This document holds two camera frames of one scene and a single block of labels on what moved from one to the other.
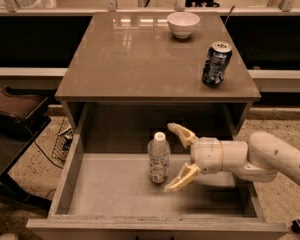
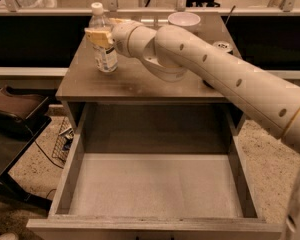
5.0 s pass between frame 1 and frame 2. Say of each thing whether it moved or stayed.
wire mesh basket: stayed
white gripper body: moved
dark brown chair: stayed
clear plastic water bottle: moved
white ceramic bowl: stayed
